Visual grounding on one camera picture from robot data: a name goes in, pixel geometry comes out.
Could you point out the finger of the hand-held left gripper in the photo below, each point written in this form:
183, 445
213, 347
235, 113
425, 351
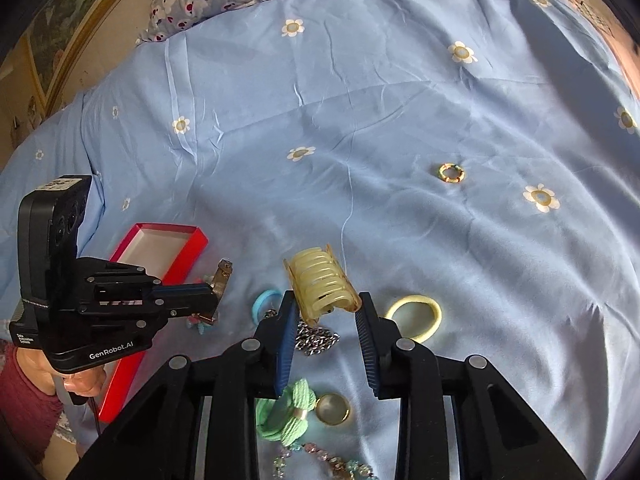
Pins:
185, 290
200, 306

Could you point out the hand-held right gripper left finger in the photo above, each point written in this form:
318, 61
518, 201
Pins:
284, 345

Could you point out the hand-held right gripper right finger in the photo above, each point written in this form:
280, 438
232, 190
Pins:
367, 350

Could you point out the gold watch band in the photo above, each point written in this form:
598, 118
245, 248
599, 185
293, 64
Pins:
223, 275

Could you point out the red cardboard box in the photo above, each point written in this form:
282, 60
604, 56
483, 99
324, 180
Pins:
150, 245

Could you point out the yellow hair claw clip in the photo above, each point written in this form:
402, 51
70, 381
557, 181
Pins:
320, 280

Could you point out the person's left forearm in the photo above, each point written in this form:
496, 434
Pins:
25, 405

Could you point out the person's left hand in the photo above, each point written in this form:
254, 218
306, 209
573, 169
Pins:
75, 385

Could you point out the floral cloth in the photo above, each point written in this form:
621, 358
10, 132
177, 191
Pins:
65, 427

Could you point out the blue floral bedsheet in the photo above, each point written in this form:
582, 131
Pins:
400, 110

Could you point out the gold framed picture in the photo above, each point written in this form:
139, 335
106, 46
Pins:
65, 25

